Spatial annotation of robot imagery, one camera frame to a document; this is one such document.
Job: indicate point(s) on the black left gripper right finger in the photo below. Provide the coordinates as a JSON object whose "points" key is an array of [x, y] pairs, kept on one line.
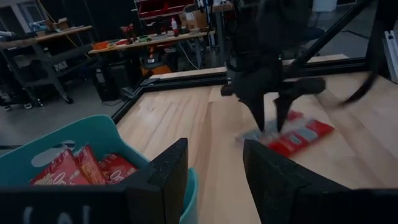
{"points": [[280, 186]]}

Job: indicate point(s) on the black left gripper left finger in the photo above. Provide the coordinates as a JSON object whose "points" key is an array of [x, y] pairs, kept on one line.
{"points": [[161, 186]]}

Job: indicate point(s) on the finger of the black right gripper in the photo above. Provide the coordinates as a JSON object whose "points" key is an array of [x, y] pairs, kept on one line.
{"points": [[282, 109], [258, 115]]}

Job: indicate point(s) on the red popcorn bag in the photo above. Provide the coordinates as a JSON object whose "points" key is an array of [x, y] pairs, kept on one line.
{"points": [[90, 165], [298, 140], [60, 172], [116, 169]]}

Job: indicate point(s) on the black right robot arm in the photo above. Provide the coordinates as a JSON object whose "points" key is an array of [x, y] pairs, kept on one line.
{"points": [[270, 31]]}

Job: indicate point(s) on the teal plastic basket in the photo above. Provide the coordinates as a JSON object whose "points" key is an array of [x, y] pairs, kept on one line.
{"points": [[93, 133]]}

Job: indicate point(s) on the white bottle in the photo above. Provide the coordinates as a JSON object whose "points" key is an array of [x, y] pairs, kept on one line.
{"points": [[174, 26]]}

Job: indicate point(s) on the orange shop vacuum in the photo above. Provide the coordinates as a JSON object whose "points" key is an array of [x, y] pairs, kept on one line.
{"points": [[154, 62]]}

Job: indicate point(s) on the black computer tower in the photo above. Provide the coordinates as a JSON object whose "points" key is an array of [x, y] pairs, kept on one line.
{"points": [[105, 85]]}

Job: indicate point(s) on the wooden workbench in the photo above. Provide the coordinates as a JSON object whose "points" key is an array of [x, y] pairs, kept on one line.
{"points": [[149, 42]]}

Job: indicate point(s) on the red storage bins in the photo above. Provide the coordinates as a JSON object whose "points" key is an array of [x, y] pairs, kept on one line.
{"points": [[161, 7]]}

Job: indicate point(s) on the grey-framed rolling table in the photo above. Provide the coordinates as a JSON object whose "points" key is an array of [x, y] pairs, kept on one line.
{"points": [[40, 65]]}

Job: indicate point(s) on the small cardboard box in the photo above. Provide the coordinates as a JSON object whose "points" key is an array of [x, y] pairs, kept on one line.
{"points": [[59, 24]]}

